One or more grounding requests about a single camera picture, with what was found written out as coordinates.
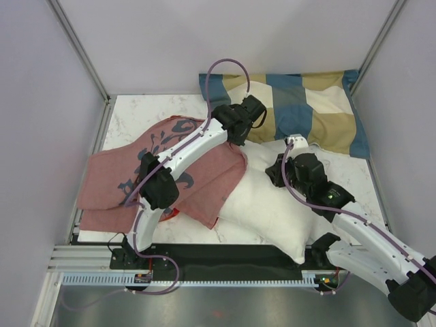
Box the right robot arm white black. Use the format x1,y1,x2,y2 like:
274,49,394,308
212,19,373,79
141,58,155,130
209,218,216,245
265,153,435,322

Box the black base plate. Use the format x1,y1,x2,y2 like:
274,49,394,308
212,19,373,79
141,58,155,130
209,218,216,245
108,242,341,283

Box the right aluminium frame post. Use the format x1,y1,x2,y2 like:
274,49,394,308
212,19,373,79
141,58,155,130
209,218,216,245
350,0,409,95

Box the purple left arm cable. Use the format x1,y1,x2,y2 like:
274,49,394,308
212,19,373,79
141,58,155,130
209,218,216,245
124,58,252,262

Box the red patterned pillowcase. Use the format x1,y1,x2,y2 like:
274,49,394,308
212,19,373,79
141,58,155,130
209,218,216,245
75,114,249,235

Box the white pillow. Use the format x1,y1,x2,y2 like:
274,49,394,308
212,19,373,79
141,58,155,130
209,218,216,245
219,141,338,264

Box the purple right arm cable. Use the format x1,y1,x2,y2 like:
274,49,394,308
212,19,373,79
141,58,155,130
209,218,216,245
281,142,436,283

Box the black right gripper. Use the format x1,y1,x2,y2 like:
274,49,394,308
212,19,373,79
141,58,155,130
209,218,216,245
265,152,311,198

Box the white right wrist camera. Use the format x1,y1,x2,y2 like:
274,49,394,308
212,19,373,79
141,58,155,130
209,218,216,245
285,134,309,149

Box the aluminium front rail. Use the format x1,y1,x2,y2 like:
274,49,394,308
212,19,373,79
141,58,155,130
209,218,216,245
48,245,112,273

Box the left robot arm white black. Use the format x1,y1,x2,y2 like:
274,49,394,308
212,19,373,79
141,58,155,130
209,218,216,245
125,95,266,268

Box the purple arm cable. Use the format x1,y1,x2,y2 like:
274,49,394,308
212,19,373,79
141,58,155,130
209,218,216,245
281,142,436,283
124,58,252,262

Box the white slotted cable duct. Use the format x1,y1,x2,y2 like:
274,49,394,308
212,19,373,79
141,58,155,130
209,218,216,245
61,270,339,287

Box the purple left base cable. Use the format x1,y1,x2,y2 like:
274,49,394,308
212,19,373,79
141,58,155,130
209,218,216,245
61,251,181,313

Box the left aluminium frame post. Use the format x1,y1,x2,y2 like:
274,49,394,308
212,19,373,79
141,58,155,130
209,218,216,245
46,0,110,104

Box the blue beige checkered pillow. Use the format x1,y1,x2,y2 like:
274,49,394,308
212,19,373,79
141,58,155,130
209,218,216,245
199,69,370,159

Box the aluminium frame post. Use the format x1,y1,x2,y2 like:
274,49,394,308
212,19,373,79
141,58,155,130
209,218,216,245
350,0,409,95
46,0,110,104

